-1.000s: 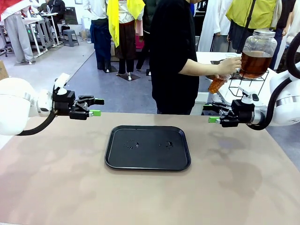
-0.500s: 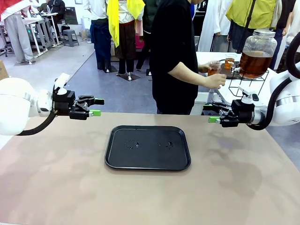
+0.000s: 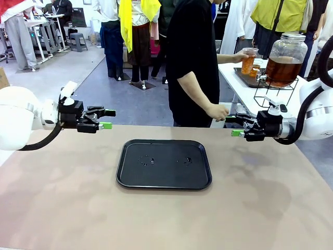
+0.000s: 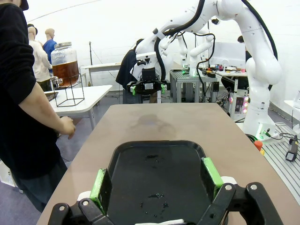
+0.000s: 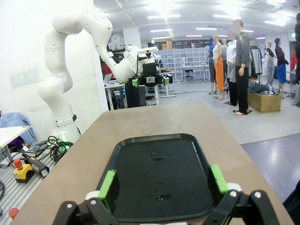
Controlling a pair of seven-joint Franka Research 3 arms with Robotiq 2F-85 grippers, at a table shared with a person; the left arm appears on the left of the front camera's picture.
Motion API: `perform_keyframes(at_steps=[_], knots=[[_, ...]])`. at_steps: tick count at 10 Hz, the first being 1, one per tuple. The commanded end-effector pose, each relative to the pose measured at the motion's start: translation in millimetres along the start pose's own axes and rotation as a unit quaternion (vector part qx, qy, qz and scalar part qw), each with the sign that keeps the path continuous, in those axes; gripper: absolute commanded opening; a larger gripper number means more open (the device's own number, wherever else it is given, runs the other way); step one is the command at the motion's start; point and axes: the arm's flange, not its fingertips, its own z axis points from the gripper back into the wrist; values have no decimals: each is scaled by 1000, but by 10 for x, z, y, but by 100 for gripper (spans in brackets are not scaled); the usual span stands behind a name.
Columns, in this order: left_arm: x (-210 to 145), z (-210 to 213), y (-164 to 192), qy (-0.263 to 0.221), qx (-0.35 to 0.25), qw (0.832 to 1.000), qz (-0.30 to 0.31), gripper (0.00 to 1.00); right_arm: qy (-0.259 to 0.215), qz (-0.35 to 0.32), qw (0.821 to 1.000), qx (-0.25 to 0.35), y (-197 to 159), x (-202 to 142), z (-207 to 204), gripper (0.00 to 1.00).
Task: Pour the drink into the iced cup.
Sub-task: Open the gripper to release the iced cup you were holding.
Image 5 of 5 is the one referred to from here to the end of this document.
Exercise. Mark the mannequin with white shirt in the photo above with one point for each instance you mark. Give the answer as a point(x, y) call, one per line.
point(232, 61)

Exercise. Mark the black office chair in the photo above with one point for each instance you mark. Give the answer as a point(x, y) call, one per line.
point(189, 73)

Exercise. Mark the light blue shirt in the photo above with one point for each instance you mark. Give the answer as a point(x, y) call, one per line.
point(16, 119)

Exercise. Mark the mannequin with grey jacket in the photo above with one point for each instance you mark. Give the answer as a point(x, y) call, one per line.
point(242, 70)

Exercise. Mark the black computer tower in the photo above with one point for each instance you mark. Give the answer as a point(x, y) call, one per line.
point(137, 96)

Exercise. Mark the red round button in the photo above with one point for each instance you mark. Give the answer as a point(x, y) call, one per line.
point(13, 212)

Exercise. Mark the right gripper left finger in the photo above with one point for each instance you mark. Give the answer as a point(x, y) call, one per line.
point(110, 187)

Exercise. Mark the mannequin with orange trousers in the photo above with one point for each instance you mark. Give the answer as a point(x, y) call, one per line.
point(219, 68)

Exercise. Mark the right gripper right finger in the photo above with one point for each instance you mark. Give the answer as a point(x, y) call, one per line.
point(218, 182)

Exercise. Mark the person in red top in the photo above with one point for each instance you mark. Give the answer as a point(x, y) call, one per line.
point(107, 70)

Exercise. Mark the white desk with thin legs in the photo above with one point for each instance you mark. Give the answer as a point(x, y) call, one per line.
point(197, 68)

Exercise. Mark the grey slotted aluminium base plate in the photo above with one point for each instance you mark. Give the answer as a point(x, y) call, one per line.
point(14, 194)

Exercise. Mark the open silver laptop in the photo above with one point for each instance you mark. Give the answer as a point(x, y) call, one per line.
point(107, 79)

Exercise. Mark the purple cloth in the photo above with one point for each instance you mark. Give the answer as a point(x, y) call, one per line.
point(16, 141)

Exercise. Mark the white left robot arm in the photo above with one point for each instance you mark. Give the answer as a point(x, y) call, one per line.
point(56, 82)

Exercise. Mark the wall of white storage drawers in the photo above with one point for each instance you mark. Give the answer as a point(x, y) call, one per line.
point(185, 56)

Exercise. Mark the mannequin with black top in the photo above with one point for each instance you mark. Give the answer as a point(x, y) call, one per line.
point(270, 61)

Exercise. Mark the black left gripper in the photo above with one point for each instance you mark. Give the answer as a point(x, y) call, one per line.
point(150, 80)

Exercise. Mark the clothes rack with garments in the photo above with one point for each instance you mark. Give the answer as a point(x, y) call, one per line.
point(256, 58)

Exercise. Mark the black and silver handheld device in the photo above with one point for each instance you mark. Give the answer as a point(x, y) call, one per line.
point(37, 165)

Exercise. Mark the person's black sweater torso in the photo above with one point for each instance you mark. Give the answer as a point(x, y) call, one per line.
point(294, 206)

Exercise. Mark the yellow emergency stop box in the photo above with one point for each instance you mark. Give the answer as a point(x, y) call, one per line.
point(23, 172)

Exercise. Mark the white table with metal legs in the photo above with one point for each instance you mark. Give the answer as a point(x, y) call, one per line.
point(11, 134)

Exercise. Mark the mannequin with blue skirt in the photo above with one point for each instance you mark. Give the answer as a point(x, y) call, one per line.
point(281, 61)

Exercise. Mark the cardboard box with clothes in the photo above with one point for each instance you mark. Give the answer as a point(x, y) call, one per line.
point(264, 100)

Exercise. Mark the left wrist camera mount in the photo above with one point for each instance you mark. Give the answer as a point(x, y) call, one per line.
point(149, 69)

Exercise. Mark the white paper sheet on wall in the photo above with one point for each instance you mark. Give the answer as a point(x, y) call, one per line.
point(18, 80)
point(31, 75)

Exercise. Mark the mannequin with blue top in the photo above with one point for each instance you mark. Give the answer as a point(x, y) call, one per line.
point(211, 56)

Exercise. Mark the black plastic serving tray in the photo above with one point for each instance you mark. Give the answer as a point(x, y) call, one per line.
point(140, 182)

